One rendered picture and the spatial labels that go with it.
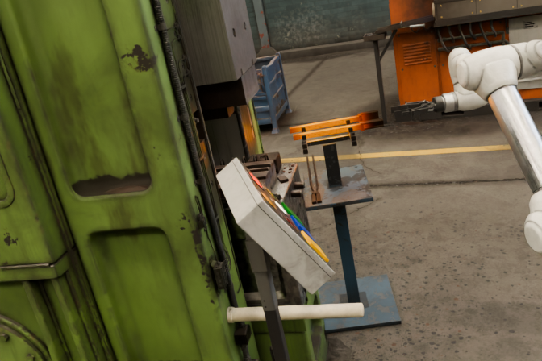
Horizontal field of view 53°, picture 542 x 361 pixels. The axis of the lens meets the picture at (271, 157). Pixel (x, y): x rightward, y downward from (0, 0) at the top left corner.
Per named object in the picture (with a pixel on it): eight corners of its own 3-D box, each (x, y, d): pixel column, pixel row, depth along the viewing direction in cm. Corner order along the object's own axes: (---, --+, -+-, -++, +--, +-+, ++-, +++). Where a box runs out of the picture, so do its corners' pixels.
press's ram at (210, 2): (262, 56, 205) (240, -54, 192) (237, 80, 170) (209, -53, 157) (161, 72, 216) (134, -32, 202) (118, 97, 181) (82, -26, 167)
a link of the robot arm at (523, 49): (527, 46, 203) (494, 54, 202) (555, 27, 185) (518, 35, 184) (538, 79, 201) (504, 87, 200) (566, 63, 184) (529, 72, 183)
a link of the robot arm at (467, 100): (454, 114, 254) (448, 88, 256) (488, 109, 253) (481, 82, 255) (460, 109, 243) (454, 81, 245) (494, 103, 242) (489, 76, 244)
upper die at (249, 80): (259, 89, 196) (254, 64, 193) (247, 105, 178) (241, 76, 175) (154, 104, 207) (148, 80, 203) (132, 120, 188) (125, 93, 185)
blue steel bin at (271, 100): (292, 111, 642) (281, 51, 618) (279, 132, 570) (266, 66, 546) (200, 122, 674) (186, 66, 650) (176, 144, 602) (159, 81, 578)
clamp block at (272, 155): (282, 165, 219) (279, 151, 217) (278, 174, 212) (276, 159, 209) (254, 168, 222) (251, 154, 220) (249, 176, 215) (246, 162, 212)
